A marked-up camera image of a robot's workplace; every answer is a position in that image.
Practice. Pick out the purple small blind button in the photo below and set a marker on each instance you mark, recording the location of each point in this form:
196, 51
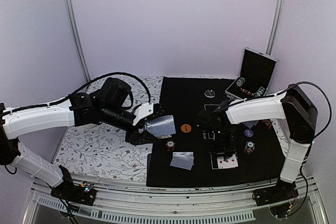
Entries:
248, 133

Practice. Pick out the blue white chip stack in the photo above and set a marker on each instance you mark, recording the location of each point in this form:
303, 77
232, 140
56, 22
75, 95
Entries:
249, 147

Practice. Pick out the aluminium post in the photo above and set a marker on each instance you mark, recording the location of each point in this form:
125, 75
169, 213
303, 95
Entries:
76, 38
275, 26

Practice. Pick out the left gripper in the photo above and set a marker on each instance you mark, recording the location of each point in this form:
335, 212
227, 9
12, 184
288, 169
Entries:
137, 138

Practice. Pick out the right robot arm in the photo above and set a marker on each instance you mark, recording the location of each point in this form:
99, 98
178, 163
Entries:
293, 117

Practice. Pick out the orange big blind button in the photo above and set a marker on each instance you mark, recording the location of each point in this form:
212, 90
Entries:
186, 128

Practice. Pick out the right aluminium post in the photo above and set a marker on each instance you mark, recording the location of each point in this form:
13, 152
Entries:
275, 26

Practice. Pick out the left aluminium post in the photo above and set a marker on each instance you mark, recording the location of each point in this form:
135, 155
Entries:
76, 38

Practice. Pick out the left chip stack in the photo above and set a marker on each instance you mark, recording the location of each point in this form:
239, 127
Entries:
240, 81

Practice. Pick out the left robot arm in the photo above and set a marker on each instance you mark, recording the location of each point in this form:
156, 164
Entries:
76, 109

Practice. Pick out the triangular all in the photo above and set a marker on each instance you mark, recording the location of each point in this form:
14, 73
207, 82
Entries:
268, 123

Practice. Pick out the three of diamonds card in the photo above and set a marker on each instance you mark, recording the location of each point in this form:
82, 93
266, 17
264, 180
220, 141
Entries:
226, 162

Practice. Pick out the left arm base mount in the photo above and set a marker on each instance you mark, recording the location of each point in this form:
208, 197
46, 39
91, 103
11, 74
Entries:
83, 193

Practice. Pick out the black dealer button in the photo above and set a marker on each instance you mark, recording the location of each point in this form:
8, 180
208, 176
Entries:
210, 93

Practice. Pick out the black poker mat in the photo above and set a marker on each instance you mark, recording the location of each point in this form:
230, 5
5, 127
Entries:
184, 98

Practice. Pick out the aluminium poker chip case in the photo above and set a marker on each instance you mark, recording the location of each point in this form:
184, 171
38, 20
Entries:
257, 69

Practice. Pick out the aluminium front rail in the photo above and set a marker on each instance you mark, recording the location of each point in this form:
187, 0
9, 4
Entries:
126, 201

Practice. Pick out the floral tablecloth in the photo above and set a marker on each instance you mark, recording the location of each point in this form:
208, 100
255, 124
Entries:
101, 151

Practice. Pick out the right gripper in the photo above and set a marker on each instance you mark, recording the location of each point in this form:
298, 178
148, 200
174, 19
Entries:
231, 148

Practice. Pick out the right chip stack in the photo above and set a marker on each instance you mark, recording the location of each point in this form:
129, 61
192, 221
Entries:
260, 92

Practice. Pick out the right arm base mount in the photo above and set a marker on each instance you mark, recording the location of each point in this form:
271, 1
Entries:
281, 191

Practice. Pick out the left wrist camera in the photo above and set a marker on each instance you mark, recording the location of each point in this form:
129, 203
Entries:
142, 112

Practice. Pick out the red black chip stack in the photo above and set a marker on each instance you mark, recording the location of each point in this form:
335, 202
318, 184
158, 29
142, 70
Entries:
170, 146

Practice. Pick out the blue card deck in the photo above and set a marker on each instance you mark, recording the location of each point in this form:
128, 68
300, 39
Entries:
161, 127

